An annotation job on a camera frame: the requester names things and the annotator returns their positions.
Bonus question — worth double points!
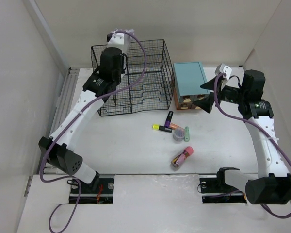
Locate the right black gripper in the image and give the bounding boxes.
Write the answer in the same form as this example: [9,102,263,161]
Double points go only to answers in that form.
[193,75,247,113]

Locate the clear jar of pins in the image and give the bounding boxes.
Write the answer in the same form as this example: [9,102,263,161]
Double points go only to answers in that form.
[173,128,185,142]

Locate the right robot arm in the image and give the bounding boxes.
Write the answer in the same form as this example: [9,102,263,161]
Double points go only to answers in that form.
[195,68,291,205]

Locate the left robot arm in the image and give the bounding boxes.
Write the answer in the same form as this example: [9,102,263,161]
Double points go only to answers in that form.
[39,47,125,193]

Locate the teal drawer box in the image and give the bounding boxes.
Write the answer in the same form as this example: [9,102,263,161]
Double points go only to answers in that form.
[173,62,210,110]

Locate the green highlighter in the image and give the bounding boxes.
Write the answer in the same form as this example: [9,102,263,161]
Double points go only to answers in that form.
[184,126,190,142]

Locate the orange highlighter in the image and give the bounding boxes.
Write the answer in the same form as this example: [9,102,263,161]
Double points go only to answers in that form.
[169,123,184,131]

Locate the purple highlighter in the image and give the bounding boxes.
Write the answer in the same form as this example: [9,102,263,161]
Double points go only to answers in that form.
[164,111,173,128]

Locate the pink capped clear tube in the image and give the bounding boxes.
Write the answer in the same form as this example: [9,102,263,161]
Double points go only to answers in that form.
[171,146,194,168]

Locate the yellow highlighter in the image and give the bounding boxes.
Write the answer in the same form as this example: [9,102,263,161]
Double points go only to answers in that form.
[152,124,172,133]

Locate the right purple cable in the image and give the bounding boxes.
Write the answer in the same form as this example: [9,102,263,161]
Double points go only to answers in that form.
[214,72,291,218]

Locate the purple cable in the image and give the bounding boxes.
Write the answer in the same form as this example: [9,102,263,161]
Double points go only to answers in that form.
[38,29,147,231]
[214,72,291,218]

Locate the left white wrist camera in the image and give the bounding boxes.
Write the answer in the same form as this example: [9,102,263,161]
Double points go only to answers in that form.
[107,29,133,54]

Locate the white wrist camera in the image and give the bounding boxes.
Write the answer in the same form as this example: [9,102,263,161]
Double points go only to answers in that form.
[215,63,232,90]
[107,29,133,54]

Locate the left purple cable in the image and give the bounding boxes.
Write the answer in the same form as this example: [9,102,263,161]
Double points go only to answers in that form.
[38,29,147,231]

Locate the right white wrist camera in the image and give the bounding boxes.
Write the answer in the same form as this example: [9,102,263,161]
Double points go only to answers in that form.
[215,63,232,90]

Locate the black wire mesh organizer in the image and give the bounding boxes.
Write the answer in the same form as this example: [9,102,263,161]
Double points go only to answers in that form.
[98,39,174,117]

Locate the aluminium rail frame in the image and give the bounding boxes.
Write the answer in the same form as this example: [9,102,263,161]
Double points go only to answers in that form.
[24,67,80,196]

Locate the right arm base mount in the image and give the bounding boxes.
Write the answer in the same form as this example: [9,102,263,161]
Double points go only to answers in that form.
[197,175,247,204]

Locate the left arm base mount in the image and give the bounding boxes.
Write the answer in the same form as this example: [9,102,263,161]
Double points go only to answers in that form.
[66,174,115,204]

